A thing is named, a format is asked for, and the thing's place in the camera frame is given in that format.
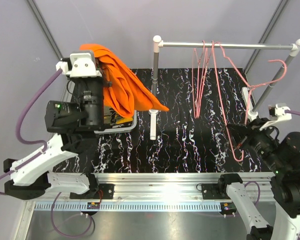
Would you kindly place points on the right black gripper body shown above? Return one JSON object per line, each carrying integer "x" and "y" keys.
{"x": 264, "y": 143}

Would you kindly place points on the orange trousers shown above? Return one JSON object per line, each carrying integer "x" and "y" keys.
{"x": 127, "y": 93}

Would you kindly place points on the camouflage yellow trousers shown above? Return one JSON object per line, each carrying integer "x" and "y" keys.
{"x": 113, "y": 120}

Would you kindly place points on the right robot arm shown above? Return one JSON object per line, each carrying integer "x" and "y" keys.
{"x": 283, "y": 159}

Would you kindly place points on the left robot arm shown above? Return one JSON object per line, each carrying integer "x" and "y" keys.
{"x": 72, "y": 124}

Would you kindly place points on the silver clothes rack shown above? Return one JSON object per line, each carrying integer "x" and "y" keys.
{"x": 251, "y": 113}

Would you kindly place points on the white plastic basket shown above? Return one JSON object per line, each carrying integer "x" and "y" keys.
{"x": 118, "y": 130}

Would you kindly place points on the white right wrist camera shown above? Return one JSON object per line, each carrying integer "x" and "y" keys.
{"x": 277, "y": 114}

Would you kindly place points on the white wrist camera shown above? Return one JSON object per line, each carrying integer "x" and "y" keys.
{"x": 277, "y": 114}
{"x": 80, "y": 64}

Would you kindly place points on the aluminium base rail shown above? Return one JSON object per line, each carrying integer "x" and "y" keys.
{"x": 140, "y": 192}

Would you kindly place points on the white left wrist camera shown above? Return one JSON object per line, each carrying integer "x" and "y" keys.
{"x": 80, "y": 64}

